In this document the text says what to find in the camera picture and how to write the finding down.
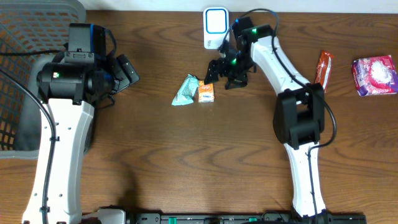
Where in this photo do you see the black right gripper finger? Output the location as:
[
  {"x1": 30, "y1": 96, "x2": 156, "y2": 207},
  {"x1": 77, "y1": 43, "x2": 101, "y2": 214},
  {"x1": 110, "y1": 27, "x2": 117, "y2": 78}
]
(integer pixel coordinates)
[
  {"x1": 225, "y1": 78, "x2": 248, "y2": 90},
  {"x1": 204, "y1": 60, "x2": 219, "y2": 84}
]

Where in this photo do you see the green snack packet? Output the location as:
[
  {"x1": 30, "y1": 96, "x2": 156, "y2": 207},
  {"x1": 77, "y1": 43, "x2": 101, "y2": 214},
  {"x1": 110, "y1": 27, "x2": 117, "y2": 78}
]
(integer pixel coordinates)
[{"x1": 172, "y1": 74, "x2": 199, "y2": 106}]

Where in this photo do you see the red orange snack bag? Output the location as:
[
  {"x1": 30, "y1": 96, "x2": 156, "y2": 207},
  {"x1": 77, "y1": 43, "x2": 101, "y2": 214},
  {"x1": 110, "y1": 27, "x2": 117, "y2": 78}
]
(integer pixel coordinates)
[{"x1": 314, "y1": 50, "x2": 334, "y2": 92}]

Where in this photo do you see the red purple tissue pack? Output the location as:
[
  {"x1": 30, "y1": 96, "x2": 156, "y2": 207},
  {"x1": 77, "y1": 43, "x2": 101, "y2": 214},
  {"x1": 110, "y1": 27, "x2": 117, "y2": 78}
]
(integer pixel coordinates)
[{"x1": 351, "y1": 55, "x2": 397, "y2": 96}]

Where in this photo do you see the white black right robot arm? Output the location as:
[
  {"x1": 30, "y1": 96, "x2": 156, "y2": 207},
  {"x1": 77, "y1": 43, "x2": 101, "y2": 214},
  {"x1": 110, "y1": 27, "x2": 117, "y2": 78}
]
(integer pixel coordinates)
[{"x1": 204, "y1": 17, "x2": 327, "y2": 218}]

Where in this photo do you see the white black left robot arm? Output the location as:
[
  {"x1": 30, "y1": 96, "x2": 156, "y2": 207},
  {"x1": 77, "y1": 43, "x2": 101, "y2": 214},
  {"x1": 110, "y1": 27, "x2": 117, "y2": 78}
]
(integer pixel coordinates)
[{"x1": 22, "y1": 23, "x2": 139, "y2": 223}]

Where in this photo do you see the white barcode scanner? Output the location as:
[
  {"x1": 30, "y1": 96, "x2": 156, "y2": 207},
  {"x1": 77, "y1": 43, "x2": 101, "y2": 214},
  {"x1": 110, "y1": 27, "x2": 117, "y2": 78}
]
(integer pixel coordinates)
[{"x1": 203, "y1": 7, "x2": 229, "y2": 50}]

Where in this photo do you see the grey plastic mesh basket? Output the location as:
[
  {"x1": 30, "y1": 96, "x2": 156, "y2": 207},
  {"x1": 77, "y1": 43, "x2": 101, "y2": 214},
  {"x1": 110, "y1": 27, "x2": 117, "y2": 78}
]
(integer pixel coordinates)
[{"x1": 1, "y1": 0, "x2": 86, "y2": 159}]

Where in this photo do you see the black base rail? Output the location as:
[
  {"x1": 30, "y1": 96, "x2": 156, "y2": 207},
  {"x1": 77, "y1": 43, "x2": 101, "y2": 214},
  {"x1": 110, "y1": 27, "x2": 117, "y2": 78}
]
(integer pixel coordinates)
[{"x1": 81, "y1": 209, "x2": 367, "y2": 224}]

